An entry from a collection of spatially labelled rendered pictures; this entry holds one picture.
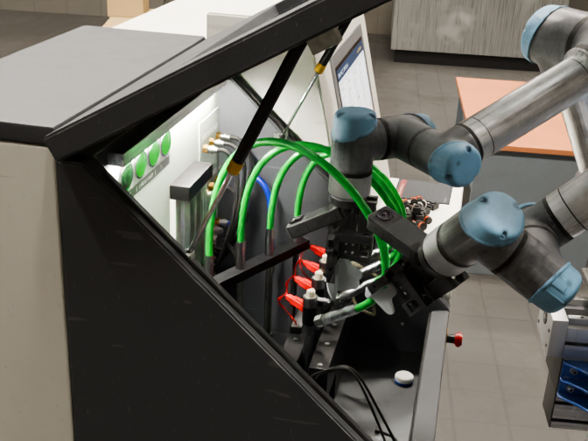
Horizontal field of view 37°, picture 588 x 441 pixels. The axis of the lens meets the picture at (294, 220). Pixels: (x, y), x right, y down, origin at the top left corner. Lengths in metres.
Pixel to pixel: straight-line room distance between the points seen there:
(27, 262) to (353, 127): 0.57
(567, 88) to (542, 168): 2.65
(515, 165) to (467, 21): 4.61
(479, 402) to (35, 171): 2.39
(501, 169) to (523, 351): 0.90
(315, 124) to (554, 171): 2.45
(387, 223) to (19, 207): 0.55
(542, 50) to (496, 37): 7.01
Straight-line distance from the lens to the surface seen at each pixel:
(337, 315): 1.51
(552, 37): 1.70
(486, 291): 4.21
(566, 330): 1.93
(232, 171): 1.22
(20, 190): 1.33
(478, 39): 8.71
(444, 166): 1.41
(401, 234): 1.34
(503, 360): 3.68
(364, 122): 1.47
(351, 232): 1.55
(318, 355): 1.69
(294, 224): 1.56
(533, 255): 1.22
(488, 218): 1.17
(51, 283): 1.38
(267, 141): 1.48
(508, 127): 1.49
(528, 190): 4.22
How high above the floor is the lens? 1.87
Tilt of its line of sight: 23 degrees down
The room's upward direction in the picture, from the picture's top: 3 degrees clockwise
